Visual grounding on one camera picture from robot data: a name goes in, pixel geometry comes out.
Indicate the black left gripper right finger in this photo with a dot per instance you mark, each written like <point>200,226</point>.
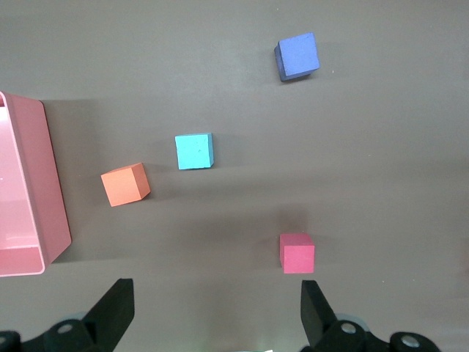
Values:
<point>317,315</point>

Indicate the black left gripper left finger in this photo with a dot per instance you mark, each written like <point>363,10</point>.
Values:
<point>110,315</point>

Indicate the light blue foam block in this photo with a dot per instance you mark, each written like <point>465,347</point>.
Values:
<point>193,151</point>

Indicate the red foam block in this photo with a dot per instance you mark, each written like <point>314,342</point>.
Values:
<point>298,256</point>

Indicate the orange foam block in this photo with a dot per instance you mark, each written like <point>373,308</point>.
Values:
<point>124,185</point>

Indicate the pink plastic bin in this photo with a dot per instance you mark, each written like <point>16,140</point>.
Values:
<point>22,183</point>

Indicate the brown table cover sheet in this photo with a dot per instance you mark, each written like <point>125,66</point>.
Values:
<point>234,110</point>

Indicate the purple foam block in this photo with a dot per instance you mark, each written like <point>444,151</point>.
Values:
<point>297,55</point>

